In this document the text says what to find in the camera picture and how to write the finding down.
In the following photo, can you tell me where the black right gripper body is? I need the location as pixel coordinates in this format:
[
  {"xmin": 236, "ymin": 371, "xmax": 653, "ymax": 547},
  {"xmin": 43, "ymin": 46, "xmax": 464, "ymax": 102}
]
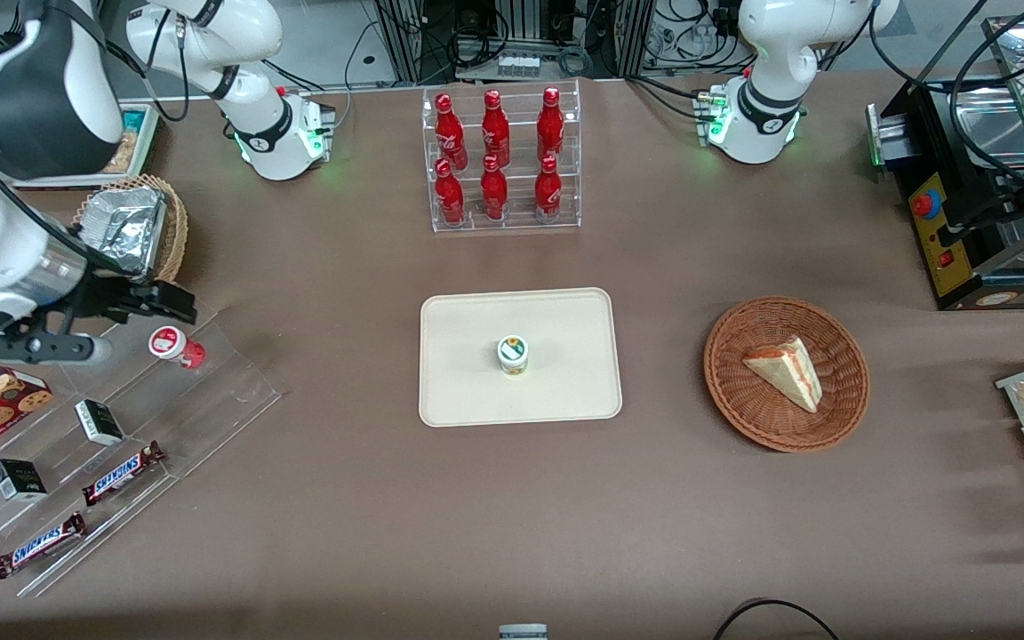
[{"xmin": 63, "ymin": 274, "xmax": 135, "ymax": 323}]

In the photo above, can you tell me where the red strawberry gum jar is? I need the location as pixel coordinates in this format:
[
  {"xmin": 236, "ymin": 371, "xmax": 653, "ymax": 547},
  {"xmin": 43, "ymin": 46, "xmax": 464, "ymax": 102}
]
[{"xmin": 149, "ymin": 326, "xmax": 206, "ymax": 370}]

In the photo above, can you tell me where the aluminium foil tray stack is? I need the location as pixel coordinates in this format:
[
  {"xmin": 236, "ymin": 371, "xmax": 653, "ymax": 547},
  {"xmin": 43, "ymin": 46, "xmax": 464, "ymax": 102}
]
[{"xmin": 76, "ymin": 187, "xmax": 168, "ymax": 276}]

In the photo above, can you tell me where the cream plastic tray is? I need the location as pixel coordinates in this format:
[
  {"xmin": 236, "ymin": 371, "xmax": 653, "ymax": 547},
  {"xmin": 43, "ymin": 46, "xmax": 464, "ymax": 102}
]
[{"xmin": 419, "ymin": 287, "xmax": 623, "ymax": 428}]

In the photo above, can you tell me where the light wicker basket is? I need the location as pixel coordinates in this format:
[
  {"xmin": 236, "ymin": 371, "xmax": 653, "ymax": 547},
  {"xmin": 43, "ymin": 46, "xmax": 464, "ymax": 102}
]
[{"xmin": 75, "ymin": 174, "xmax": 189, "ymax": 285}]

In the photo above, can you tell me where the clear acrylic stepped display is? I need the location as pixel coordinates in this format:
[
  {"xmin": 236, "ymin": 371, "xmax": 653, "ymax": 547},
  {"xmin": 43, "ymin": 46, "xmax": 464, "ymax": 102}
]
[{"xmin": 0, "ymin": 283, "xmax": 282, "ymax": 598}]

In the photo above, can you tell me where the small black box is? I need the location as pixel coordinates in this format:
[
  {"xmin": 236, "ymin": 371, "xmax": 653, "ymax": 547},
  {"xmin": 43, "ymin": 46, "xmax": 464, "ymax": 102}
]
[
  {"xmin": 75, "ymin": 400, "xmax": 125, "ymax": 447},
  {"xmin": 0, "ymin": 459, "xmax": 48, "ymax": 502}
]

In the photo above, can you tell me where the rice cracker bag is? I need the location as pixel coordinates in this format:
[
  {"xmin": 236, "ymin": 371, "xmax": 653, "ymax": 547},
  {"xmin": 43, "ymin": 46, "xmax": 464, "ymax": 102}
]
[{"xmin": 106, "ymin": 133, "xmax": 141, "ymax": 174}]

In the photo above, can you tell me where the white snack bin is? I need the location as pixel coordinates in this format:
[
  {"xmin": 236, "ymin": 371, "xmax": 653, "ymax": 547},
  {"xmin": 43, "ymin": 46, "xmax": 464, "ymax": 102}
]
[{"xmin": 10, "ymin": 104, "xmax": 161, "ymax": 190}]

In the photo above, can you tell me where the Snickers chocolate bar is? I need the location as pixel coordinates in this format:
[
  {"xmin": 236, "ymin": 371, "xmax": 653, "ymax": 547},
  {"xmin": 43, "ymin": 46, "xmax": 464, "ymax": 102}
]
[
  {"xmin": 0, "ymin": 512, "xmax": 87, "ymax": 580},
  {"xmin": 83, "ymin": 442, "xmax": 166, "ymax": 508}
]

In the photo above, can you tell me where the red cola bottle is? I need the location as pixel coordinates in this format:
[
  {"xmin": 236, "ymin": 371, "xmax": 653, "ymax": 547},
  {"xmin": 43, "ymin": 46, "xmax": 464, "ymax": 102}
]
[
  {"xmin": 434, "ymin": 158, "xmax": 466, "ymax": 227},
  {"xmin": 481, "ymin": 155, "xmax": 509, "ymax": 222},
  {"xmin": 534, "ymin": 155, "xmax": 563, "ymax": 222},
  {"xmin": 435, "ymin": 92, "xmax": 468, "ymax": 172},
  {"xmin": 537, "ymin": 86, "xmax": 565, "ymax": 164},
  {"xmin": 482, "ymin": 89, "xmax": 511, "ymax": 168}
]

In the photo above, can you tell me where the clear acrylic bottle rack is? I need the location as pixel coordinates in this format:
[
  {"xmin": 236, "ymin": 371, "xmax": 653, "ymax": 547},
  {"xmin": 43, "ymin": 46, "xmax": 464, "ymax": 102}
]
[{"xmin": 421, "ymin": 80, "xmax": 582, "ymax": 235}]

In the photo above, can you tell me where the black equipment rack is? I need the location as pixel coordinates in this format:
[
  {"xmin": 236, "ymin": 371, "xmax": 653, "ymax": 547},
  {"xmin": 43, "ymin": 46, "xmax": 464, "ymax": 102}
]
[{"xmin": 374, "ymin": 0, "xmax": 655, "ymax": 83}]

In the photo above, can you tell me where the brown wicker basket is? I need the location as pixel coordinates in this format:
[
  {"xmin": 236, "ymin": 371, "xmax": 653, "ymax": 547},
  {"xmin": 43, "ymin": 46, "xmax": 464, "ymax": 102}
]
[{"xmin": 704, "ymin": 296, "xmax": 870, "ymax": 453}]

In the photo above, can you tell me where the triangular cake slice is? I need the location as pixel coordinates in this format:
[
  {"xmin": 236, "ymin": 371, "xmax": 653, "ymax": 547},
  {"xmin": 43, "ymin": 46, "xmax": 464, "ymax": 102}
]
[{"xmin": 742, "ymin": 336, "xmax": 824, "ymax": 414}]

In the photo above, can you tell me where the black appliance with yellow panel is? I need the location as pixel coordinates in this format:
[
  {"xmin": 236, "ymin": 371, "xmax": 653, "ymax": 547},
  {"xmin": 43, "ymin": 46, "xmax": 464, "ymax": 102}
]
[{"xmin": 868, "ymin": 13, "xmax": 1024, "ymax": 312}]

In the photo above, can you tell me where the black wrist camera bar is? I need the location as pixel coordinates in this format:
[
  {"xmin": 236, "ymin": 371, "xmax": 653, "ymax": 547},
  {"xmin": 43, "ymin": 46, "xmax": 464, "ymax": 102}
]
[{"xmin": 0, "ymin": 332, "xmax": 113, "ymax": 364}]

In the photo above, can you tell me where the black floor cable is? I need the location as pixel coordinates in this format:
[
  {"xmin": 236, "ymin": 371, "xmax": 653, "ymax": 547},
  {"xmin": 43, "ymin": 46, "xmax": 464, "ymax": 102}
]
[{"xmin": 712, "ymin": 598, "xmax": 842, "ymax": 640}]

